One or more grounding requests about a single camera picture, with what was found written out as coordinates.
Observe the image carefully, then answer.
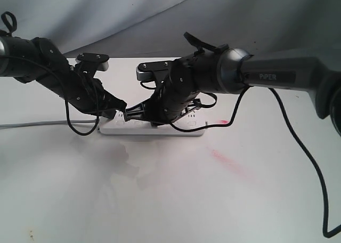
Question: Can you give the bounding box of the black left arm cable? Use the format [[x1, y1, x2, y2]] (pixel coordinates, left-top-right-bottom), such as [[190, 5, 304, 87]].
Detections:
[[0, 55, 99, 136]]

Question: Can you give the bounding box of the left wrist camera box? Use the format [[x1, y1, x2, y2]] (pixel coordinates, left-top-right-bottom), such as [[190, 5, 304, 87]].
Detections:
[[76, 53, 110, 72]]

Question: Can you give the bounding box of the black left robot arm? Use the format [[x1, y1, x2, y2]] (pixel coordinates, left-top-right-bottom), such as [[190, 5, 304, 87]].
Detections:
[[1, 11, 127, 119]]

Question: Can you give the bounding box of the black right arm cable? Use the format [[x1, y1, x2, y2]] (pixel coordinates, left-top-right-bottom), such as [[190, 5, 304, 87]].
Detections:
[[170, 85, 341, 232]]

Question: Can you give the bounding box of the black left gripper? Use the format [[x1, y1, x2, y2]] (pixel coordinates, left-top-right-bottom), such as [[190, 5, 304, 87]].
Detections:
[[34, 64, 127, 119]]

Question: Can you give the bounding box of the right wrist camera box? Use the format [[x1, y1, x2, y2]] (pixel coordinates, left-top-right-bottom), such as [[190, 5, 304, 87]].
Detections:
[[136, 60, 172, 83]]

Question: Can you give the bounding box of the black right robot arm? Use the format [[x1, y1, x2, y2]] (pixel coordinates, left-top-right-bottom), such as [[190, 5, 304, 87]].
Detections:
[[124, 33, 340, 131]]

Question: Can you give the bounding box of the grey power cord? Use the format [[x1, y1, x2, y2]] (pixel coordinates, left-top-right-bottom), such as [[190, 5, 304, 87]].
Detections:
[[0, 119, 101, 129]]

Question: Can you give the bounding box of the white five-outlet power strip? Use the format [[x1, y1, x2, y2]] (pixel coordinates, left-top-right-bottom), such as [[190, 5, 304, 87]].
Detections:
[[99, 112, 207, 136]]

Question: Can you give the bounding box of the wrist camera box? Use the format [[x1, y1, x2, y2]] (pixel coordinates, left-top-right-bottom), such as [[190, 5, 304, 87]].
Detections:
[[136, 60, 172, 83], [76, 53, 110, 72]]

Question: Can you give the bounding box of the grey backdrop cloth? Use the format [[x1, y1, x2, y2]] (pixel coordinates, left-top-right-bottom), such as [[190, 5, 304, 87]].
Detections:
[[1, 0, 340, 58]]

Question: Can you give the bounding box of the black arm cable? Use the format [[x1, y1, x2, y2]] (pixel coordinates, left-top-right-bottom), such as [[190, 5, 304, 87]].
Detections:
[[170, 85, 341, 232], [0, 55, 99, 136]]

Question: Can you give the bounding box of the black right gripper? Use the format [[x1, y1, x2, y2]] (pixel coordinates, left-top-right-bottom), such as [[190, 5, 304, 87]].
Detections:
[[124, 79, 199, 128]]

